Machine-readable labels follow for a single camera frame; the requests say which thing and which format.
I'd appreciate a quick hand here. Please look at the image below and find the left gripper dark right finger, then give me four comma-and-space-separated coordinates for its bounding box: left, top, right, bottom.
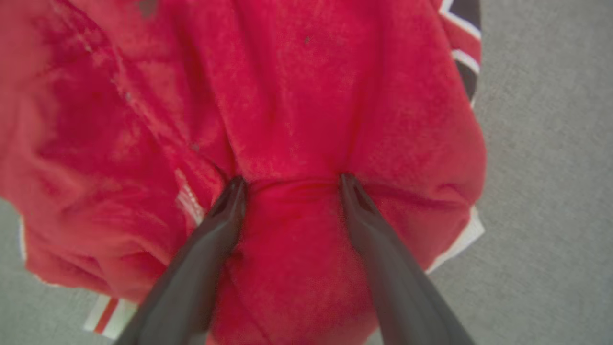
339, 172, 476, 345

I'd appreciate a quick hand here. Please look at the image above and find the red and white garment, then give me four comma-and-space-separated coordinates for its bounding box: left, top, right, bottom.
0, 0, 487, 345

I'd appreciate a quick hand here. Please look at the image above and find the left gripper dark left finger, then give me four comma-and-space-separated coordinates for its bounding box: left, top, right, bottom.
113, 176, 248, 345

